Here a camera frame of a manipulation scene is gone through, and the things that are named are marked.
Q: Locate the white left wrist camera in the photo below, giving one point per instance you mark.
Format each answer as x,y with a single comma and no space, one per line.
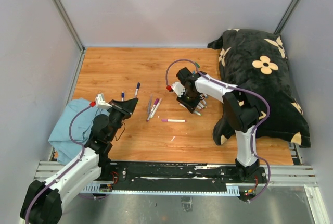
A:
100,102

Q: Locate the light blue cloth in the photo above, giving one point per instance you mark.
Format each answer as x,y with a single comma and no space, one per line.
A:
73,127

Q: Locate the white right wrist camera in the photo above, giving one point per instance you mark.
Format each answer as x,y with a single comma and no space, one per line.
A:
177,88

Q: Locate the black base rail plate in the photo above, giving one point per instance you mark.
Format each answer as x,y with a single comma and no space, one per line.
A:
178,177

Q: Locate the beige cap marker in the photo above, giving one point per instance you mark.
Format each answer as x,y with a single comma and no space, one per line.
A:
156,107

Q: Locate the black floral pillow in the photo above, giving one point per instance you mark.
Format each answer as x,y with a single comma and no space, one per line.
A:
257,60

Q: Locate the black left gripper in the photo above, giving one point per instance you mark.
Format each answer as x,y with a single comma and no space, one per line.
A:
125,108

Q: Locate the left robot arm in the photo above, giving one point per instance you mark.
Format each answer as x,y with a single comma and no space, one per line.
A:
46,200

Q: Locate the aluminium frame rails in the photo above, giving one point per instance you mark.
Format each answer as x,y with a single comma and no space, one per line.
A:
291,195

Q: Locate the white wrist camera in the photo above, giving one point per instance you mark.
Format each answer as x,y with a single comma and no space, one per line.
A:
177,88
100,102

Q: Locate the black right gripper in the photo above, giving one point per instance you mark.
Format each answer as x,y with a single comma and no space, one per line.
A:
191,106

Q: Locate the navy cap marker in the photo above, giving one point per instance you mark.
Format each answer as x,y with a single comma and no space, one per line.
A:
137,89

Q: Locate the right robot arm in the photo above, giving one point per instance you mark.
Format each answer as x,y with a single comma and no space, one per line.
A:
241,109

